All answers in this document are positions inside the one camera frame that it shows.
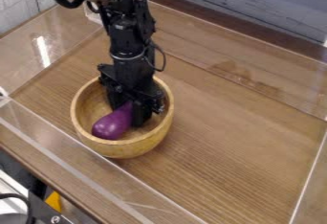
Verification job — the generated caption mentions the clear acrylic corner bracket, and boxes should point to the clear acrylic corner bracket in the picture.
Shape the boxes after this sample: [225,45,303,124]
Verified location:
[83,4,103,25]

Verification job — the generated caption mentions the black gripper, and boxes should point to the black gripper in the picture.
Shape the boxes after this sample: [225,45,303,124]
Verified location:
[98,55,164,127]

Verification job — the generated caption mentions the brown wooden bowl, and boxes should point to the brown wooden bowl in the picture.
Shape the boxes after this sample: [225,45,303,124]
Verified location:
[71,78,175,159]

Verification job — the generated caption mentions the clear acrylic tray wall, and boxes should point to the clear acrylic tray wall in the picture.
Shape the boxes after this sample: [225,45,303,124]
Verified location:
[0,4,327,224]

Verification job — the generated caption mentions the black cable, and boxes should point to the black cable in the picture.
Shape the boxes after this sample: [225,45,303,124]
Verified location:
[0,192,36,224]

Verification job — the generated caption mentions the yellow black device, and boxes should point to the yellow black device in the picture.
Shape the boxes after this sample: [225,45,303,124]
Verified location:
[24,189,75,224]

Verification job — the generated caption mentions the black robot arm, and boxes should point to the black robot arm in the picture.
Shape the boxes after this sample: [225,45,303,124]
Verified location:
[55,0,164,126]

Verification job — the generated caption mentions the purple toy eggplant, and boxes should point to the purple toy eggplant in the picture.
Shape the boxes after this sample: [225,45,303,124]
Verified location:
[92,101,132,140]

